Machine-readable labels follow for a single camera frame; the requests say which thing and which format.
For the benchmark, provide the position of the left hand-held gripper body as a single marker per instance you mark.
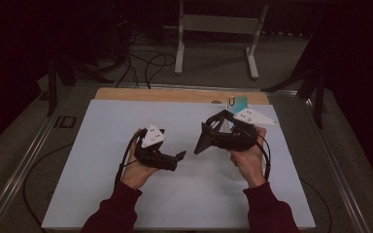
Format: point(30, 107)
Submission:
point(152, 137)

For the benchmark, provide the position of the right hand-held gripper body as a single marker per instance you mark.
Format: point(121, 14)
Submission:
point(249, 116)

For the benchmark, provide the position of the person's left hand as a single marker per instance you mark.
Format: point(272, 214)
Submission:
point(136, 174)

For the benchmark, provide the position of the person's right hand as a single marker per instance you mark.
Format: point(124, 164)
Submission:
point(249, 165)

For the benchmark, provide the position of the white table mat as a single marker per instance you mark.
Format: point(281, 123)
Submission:
point(175, 200)

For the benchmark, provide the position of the black tripod stand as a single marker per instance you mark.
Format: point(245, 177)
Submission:
point(52, 81)
point(319, 97)

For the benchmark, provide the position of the white metal stand frame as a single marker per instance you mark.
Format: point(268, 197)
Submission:
point(220, 24)

